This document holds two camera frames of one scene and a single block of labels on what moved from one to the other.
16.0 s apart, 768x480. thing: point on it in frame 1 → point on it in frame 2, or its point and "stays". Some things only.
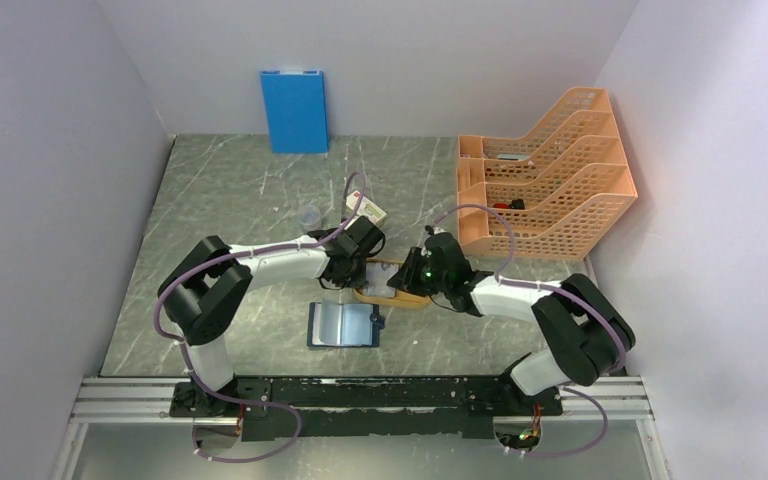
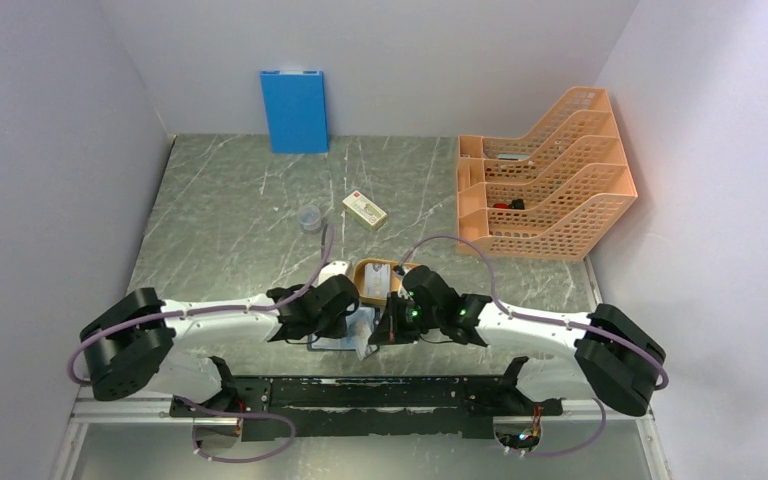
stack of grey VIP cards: x=377 y=278 stays
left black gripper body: x=356 y=276 → x=331 y=326
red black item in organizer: x=516 y=204 stays
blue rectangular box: x=295 y=103 stays
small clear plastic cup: x=309 y=217 stays
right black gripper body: x=442 y=282 → x=406 y=319
